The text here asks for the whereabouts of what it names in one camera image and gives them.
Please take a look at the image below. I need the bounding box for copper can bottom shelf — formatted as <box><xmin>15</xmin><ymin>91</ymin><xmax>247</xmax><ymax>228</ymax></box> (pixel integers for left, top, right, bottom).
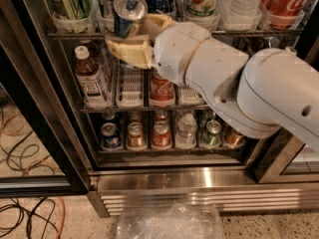
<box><xmin>223</xmin><ymin>126</ymin><xmax>245</xmax><ymax>149</ymax></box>

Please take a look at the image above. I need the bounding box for large coca-cola can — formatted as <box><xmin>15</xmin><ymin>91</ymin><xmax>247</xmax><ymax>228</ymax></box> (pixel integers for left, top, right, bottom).
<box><xmin>261</xmin><ymin>0</ymin><xmax>306</xmax><ymax>29</ymax></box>

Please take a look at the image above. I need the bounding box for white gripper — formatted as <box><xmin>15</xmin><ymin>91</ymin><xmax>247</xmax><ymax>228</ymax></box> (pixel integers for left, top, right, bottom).
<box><xmin>105</xmin><ymin>14</ymin><xmax>211</xmax><ymax>86</ymax></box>

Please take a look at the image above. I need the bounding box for red can bottom shelf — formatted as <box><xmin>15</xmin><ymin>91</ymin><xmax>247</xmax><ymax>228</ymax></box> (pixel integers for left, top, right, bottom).
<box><xmin>153</xmin><ymin>120</ymin><xmax>170</xmax><ymax>147</ymax></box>

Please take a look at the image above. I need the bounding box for gold can bottom shelf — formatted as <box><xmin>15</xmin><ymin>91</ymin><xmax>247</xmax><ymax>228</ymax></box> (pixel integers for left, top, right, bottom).
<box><xmin>128</xmin><ymin>122</ymin><xmax>145</xmax><ymax>147</ymax></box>

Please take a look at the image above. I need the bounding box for glass fridge door left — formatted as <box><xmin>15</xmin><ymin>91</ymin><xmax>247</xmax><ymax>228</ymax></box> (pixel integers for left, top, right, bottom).
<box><xmin>0</xmin><ymin>0</ymin><xmax>91</xmax><ymax>197</ymax></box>

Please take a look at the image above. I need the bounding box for front coca-cola can middle shelf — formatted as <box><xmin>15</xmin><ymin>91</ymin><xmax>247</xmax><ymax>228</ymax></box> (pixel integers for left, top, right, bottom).
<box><xmin>151</xmin><ymin>72</ymin><xmax>173</xmax><ymax>102</ymax></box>

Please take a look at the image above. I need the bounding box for white bottle top shelf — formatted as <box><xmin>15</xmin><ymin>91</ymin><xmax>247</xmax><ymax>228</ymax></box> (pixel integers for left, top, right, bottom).
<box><xmin>218</xmin><ymin>0</ymin><xmax>267</xmax><ymax>18</ymax></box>

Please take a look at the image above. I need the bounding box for tea bottle white cap left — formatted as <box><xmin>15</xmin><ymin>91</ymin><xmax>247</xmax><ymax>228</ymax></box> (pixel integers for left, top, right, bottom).
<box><xmin>75</xmin><ymin>46</ymin><xmax>110</xmax><ymax>107</ymax></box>

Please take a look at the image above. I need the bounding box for tea bottle right front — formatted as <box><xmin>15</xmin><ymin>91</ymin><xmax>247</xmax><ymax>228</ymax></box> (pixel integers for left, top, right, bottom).
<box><xmin>285</xmin><ymin>47</ymin><xmax>297</xmax><ymax>56</ymax></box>

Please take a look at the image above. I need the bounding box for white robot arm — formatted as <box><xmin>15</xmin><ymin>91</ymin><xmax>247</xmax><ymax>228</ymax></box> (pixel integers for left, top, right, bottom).
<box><xmin>106</xmin><ymin>14</ymin><xmax>319</xmax><ymax>150</ymax></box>

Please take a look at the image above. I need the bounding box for green can bottom shelf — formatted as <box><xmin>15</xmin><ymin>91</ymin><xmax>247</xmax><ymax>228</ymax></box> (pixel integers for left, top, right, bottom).
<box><xmin>200</xmin><ymin>120</ymin><xmax>221</xmax><ymax>148</ymax></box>

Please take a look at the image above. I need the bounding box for steel fridge base grille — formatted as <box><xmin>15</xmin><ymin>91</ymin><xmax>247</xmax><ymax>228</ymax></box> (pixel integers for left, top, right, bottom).
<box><xmin>87</xmin><ymin>167</ymin><xmax>319</xmax><ymax>218</ymax></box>

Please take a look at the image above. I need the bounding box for clear plastic bag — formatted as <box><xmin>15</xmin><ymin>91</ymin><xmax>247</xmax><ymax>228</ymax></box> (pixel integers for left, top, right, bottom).
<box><xmin>116</xmin><ymin>202</ymin><xmax>224</xmax><ymax>239</ymax></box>

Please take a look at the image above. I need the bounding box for blue pepsi can front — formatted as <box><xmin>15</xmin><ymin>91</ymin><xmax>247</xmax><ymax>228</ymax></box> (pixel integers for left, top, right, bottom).
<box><xmin>101</xmin><ymin>122</ymin><xmax>121</xmax><ymax>148</ymax></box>

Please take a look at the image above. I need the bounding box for clear water bottle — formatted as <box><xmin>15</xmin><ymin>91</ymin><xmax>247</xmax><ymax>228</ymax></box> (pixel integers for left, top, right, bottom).
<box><xmin>175</xmin><ymin>114</ymin><xmax>197</xmax><ymax>149</ymax></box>

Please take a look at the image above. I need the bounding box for orange cable on floor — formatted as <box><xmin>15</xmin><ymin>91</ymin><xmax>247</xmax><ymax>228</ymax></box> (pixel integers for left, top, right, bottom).
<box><xmin>54</xmin><ymin>196</ymin><xmax>66</xmax><ymax>239</ymax></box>

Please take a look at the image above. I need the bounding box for blue silver redbull can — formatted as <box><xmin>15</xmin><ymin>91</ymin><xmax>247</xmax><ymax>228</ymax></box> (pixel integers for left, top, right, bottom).
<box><xmin>114</xmin><ymin>0</ymin><xmax>148</xmax><ymax>38</ymax></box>

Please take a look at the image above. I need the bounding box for tea bottle right rear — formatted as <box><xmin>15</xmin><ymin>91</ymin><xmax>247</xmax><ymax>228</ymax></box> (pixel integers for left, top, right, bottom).
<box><xmin>245</xmin><ymin>37</ymin><xmax>277</xmax><ymax>57</ymax></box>

